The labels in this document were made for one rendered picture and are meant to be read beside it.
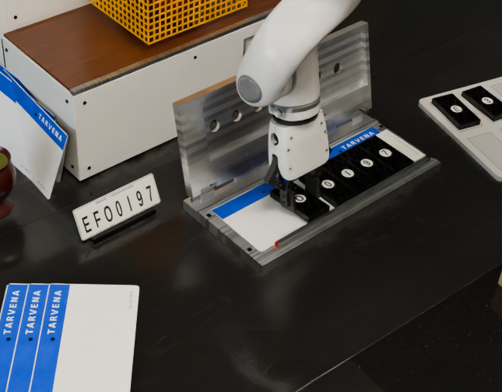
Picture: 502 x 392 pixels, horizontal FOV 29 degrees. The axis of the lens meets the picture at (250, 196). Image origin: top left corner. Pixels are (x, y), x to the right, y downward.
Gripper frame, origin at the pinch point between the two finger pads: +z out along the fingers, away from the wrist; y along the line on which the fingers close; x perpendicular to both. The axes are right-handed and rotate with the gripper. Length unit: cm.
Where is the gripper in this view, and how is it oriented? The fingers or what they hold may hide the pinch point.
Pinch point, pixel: (300, 193)
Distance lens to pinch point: 166.9
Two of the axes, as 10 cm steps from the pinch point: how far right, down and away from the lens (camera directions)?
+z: 0.8, 8.5, 5.2
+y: 7.5, -4.0, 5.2
